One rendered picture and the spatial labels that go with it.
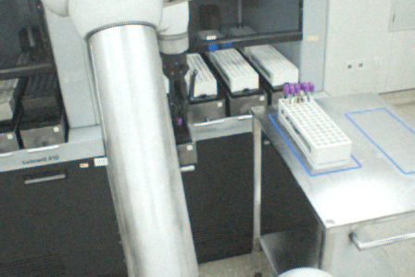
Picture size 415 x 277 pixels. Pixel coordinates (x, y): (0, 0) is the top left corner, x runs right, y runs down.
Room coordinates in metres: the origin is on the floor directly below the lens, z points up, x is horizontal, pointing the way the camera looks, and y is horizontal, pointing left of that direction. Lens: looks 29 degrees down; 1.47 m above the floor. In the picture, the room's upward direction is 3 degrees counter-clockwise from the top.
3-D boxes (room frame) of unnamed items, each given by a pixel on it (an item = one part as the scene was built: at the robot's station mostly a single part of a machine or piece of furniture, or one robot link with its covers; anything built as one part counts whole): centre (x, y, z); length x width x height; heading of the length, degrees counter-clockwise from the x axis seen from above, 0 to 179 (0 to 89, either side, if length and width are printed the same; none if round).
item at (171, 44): (1.24, 0.09, 1.07); 0.09 x 0.09 x 0.06
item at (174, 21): (1.24, 0.10, 1.18); 0.13 x 0.11 x 0.16; 103
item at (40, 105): (1.35, 0.57, 0.85); 0.12 x 0.02 x 0.06; 101
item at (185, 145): (1.42, 0.17, 0.78); 0.73 x 0.14 x 0.09; 11
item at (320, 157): (1.08, -0.29, 0.85); 0.30 x 0.10 x 0.06; 9
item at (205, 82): (1.56, 0.04, 0.83); 0.30 x 0.10 x 0.06; 11
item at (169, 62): (1.24, 0.09, 1.00); 0.08 x 0.07 x 0.09; 101
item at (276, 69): (1.62, -0.26, 0.83); 0.30 x 0.10 x 0.06; 11
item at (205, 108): (1.69, 0.07, 0.78); 0.73 x 0.14 x 0.09; 11
